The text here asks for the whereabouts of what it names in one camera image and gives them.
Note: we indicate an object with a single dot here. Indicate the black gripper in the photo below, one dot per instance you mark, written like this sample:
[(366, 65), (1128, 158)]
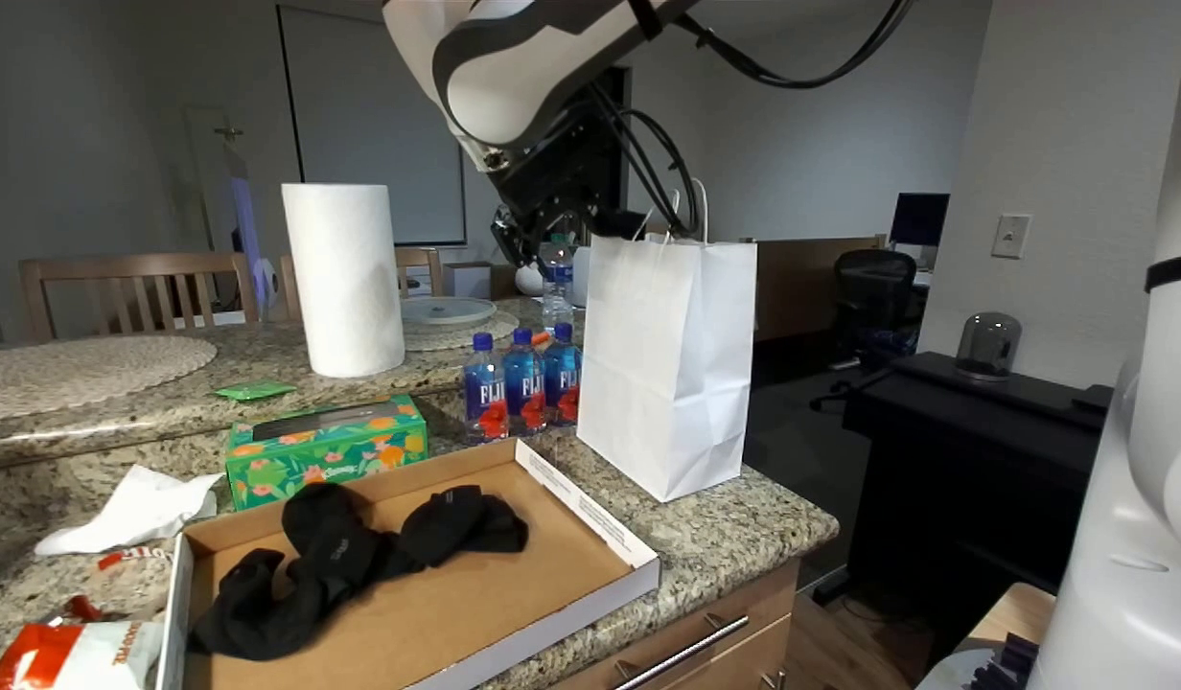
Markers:
[(585, 172)]

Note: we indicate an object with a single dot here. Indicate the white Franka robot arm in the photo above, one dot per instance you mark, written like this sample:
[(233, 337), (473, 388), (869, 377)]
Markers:
[(513, 64)]

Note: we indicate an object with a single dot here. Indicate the red and white chip bag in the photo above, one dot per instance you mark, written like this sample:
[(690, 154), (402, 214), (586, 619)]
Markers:
[(65, 651)]

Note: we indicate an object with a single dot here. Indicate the clear plastic water bottle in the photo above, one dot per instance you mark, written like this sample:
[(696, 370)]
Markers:
[(558, 290)]

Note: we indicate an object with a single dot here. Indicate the small white round object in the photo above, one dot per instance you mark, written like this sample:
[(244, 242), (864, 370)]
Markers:
[(531, 277)]

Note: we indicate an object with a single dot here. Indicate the round grey plate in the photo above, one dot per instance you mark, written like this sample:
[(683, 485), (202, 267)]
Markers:
[(458, 318)]

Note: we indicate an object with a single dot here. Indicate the Fiji water bottle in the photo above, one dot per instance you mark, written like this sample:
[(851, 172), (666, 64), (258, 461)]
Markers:
[(561, 377), (484, 397), (526, 388)]

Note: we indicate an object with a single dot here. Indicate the white projector screen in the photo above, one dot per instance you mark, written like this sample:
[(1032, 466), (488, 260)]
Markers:
[(372, 126)]

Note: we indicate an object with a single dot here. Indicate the wooden sideboard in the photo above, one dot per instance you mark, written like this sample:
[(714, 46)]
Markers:
[(807, 290)]

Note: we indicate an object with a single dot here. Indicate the white paper towel roll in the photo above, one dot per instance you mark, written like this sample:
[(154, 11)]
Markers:
[(343, 281)]

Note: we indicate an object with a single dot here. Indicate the black office chair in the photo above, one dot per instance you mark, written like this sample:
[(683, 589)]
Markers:
[(874, 301)]

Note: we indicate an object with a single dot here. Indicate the computer monitor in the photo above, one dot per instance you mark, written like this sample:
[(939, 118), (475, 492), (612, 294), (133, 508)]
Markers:
[(920, 221)]

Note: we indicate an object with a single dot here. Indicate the green tissue box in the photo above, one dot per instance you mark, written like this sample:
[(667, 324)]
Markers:
[(324, 455)]

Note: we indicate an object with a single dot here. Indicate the flat green packet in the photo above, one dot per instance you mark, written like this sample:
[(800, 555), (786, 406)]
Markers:
[(250, 393)]

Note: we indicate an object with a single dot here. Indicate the grey glass jar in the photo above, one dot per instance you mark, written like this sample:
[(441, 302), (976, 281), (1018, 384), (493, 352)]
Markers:
[(988, 341)]

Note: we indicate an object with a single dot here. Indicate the shallow cardboard box tray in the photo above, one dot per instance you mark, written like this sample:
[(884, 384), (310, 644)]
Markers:
[(488, 598)]

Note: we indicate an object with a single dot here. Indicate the wooden counter cabinet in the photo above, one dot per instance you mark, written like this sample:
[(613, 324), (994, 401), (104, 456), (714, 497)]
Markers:
[(690, 627)]

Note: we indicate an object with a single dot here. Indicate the black desk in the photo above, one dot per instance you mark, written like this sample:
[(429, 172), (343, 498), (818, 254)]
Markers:
[(976, 471)]

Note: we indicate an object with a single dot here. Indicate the crumpled white napkin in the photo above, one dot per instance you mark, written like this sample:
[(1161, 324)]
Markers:
[(136, 504)]

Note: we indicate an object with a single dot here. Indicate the wall cross ornament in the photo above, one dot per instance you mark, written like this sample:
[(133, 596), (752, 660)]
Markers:
[(226, 130)]

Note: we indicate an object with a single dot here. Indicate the white light switch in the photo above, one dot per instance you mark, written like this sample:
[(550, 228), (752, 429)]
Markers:
[(1009, 233)]

